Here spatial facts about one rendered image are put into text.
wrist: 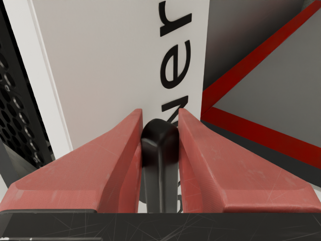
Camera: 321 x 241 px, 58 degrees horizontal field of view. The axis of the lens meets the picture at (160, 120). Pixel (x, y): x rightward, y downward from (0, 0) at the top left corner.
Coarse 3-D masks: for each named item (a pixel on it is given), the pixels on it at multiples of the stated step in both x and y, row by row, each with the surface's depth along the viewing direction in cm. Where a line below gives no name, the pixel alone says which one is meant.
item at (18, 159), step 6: (48, 144) 33; (6, 150) 33; (12, 150) 33; (12, 156) 33; (18, 156) 32; (54, 156) 32; (18, 162) 32; (24, 162) 31; (30, 168) 30; (36, 168) 30
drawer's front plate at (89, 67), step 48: (48, 0) 9; (96, 0) 10; (144, 0) 12; (192, 0) 15; (48, 48) 10; (96, 48) 11; (144, 48) 14; (192, 48) 17; (48, 96) 11; (96, 96) 12; (144, 96) 15; (192, 96) 20
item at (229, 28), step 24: (216, 0) 41; (240, 0) 48; (264, 0) 56; (288, 0) 68; (216, 24) 44; (240, 24) 51; (264, 24) 61; (216, 48) 47; (240, 48) 55; (216, 72) 50
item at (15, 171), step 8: (0, 144) 23; (0, 152) 23; (0, 160) 23; (8, 160) 24; (0, 168) 23; (8, 168) 24; (16, 168) 33; (24, 168) 33; (0, 176) 24; (8, 176) 24; (16, 176) 25; (0, 184) 24; (8, 184) 24; (0, 192) 24; (0, 200) 24
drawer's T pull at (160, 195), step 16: (144, 128) 11; (160, 128) 11; (176, 128) 11; (144, 144) 11; (160, 144) 11; (176, 144) 12; (144, 160) 12; (160, 160) 11; (176, 160) 12; (144, 176) 13; (160, 176) 12; (176, 176) 13; (144, 192) 14; (160, 192) 13; (176, 192) 14; (160, 208) 13; (176, 208) 14
